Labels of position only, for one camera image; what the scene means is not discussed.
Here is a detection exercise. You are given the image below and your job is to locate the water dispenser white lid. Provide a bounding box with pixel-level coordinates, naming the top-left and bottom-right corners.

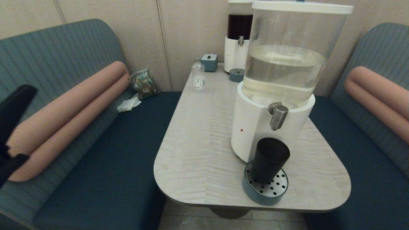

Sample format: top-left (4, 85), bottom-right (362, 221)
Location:
top-left (252, 1), bottom-right (354, 14)

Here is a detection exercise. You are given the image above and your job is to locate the green snack bag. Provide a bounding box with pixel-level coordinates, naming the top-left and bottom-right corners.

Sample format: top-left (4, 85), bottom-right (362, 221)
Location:
top-left (128, 67), bottom-right (159, 100)

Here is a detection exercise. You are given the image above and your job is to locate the clear water dispenser white base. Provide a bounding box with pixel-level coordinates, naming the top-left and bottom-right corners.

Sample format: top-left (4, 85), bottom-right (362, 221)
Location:
top-left (231, 1), bottom-right (354, 163)

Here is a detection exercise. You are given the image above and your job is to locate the teal upholstered bench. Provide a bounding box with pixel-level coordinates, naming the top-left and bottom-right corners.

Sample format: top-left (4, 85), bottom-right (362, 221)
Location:
top-left (0, 19), bottom-right (182, 230)
top-left (302, 22), bottom-right (409, 230)

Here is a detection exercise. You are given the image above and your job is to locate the water dispenser metal tap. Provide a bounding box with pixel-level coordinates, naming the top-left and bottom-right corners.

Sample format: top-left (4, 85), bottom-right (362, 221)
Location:
top-left (268, 102), bottom-right (289, 131)

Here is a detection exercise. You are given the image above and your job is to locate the round perforated metal drip tray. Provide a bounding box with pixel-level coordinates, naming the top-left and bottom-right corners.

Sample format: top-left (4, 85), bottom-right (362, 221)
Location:
top-left (229, 68), bottom-right (245, 82)
top-left (242, 160), bottom-right (289, 206)

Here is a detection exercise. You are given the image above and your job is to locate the black plastic cup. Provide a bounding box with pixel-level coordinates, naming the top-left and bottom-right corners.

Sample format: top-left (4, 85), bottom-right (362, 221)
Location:
top-left (251, 137), bottom-right (290, 184)

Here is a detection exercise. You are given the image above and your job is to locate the table pedestal base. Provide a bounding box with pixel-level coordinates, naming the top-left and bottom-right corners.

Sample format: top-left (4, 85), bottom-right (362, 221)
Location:
top-left (208, 207), bottom-right (252, 219)

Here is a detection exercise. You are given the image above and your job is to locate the crumpled white tissue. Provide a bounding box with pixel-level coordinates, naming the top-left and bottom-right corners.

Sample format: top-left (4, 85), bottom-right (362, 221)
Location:
top-left (117, 93), bottom-right (141, 113)

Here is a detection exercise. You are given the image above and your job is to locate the blue tissue box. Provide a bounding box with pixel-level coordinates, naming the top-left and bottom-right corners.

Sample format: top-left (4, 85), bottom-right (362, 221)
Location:
top-left (201, 53), bottom-right (218, 72)

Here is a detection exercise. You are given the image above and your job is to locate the clear plastic water bottle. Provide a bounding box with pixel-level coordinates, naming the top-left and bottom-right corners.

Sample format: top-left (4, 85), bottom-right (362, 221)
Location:
top-left (191, 58), bottom-right (205, 92)

